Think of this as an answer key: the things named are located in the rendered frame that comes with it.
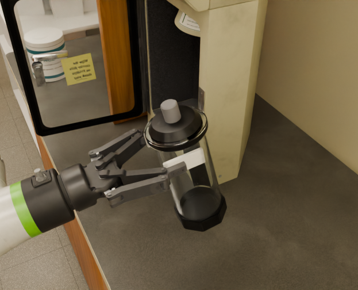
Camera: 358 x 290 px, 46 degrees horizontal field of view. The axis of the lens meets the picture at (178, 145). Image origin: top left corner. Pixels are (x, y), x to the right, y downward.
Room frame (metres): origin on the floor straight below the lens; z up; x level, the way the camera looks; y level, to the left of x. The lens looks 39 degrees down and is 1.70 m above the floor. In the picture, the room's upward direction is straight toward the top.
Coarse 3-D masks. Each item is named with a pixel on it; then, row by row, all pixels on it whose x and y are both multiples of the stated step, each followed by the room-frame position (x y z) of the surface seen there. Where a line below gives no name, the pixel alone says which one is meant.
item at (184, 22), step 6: (180, 12) 0.90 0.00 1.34; (180, 18) 0.88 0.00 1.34; (186, 18) 0.87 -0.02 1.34; (180, 24) 0.87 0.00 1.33; (186, 24) 0.86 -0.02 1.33; (192, 24) 0.85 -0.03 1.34; (186, 30) 0.85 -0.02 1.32; (192, 30) 0.85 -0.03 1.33; (198, 30) 0.84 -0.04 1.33; (198, 36) 0.83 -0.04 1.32
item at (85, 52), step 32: (32, 0) 0.92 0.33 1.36; (64, 0) 0.95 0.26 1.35; (96, 0) 0.97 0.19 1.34; (32, 32) 0.92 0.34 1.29; (64, 32) 0.94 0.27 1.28; (96, 32) 0.97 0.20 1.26; (128, 32) 1.00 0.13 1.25; (32, 64) 0.91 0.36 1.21; (64, 64) 0.94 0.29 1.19; (96, 64) 0.97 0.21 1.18; (128, 64) 1.00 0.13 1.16; (64, 96) 0.93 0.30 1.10; (96, 96) 0.96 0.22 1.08; (128, 96) 0.99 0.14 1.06
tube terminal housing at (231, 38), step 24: (168, 0) 0.89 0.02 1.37; (216, 0) 0.75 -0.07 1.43; (240, 0) 0.78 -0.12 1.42; (264, 0) 0.91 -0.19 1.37; (216, 24) 0.75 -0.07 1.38; (240, 24) 0.78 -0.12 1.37; (216, 48) 0.75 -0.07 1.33; (240, 48) 0.78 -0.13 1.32; (216, 72) 0.75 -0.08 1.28; (240, 72) 0.78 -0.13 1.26; (216, 96) 0.76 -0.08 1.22; (240, 96) 0.79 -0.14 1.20; (216, 120) 0.76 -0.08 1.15; (240, 120) 0.79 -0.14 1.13; (216, 144) 0.76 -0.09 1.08; (240, 144) 0.79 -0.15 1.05; (216, 168) 0.76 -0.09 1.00
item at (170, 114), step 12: (168, 108) 0.55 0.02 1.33; (180, 108) 0.59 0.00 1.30; (156, 120) 0.57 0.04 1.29; (168, 120) 0.55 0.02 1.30; (180, 120) 0.55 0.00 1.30; (192, 120) 0.55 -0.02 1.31; (156, 132) 0.54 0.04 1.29; (168, 132) 0.53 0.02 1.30; (180, 132) 0.53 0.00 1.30; (192, 132) 0.53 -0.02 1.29
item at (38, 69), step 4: (36, 64) 0.91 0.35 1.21; (40, 64) 0.91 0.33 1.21; (36, 68) 0.90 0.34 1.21; (40, 68) 0.90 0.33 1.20; (36, 72) 0.90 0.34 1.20; (40, 72) 0.90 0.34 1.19; (36, 76) 0.90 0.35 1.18; (40, 76) 0.90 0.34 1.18; (36, 80) 0.90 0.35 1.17; (40, 80) 0.90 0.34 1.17; (44, 80) 0.90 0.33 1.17; (40, 84) 0.90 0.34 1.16; (44, 84) 0.90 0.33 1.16
